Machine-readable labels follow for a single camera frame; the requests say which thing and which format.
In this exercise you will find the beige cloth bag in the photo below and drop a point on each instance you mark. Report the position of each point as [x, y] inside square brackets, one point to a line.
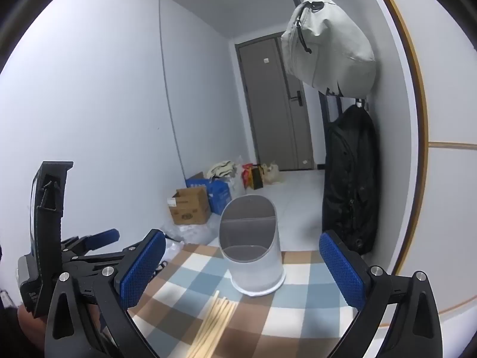
[221, 169]

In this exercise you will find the plaid tablecloth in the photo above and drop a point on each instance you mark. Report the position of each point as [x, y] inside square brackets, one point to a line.
[298, 305]

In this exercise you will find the brown cardboard box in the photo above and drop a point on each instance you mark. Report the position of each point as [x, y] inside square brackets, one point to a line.
[190, 207]

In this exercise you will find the white wardrobe with wooden trim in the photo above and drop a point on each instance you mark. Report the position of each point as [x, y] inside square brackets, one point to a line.
[439, 119]

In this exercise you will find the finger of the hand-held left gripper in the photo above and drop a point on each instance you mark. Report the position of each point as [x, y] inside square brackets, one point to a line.
[97, 258]
[106, 236]

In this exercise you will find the red snack bag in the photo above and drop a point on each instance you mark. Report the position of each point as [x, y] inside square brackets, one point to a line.
[246, 177]

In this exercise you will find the pile of wooden chopsticks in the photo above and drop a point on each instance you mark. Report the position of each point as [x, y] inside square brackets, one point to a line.
[214, 324]

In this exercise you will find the person's left forearm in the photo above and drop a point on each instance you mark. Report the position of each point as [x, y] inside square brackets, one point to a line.
[29, 324]

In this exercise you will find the white plastic bag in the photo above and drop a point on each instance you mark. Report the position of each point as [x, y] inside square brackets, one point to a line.
[235, 184]

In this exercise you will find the light grey backpack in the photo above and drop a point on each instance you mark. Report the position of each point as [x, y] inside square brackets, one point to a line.
[328, 44]

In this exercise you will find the grey door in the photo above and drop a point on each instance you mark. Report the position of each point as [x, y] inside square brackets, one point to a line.
[268, 119]

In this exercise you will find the beige plastic bag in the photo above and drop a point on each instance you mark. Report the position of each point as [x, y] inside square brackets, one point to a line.
[272, 174]

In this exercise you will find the blue cardboard box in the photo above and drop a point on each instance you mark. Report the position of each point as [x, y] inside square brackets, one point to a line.
[220, 194]

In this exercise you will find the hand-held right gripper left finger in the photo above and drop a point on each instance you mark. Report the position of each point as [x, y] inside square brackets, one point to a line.
[143, 268]

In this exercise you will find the black backpack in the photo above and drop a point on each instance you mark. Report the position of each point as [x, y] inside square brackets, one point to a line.
[350, 179]

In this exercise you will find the clear plastic bags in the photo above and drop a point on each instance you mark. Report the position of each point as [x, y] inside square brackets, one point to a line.
[190, 233]

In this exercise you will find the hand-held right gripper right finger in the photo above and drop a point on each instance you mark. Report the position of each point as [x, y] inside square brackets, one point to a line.
[343, 272]

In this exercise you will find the white grey utensil holder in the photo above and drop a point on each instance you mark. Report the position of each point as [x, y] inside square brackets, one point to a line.
[257, 272]

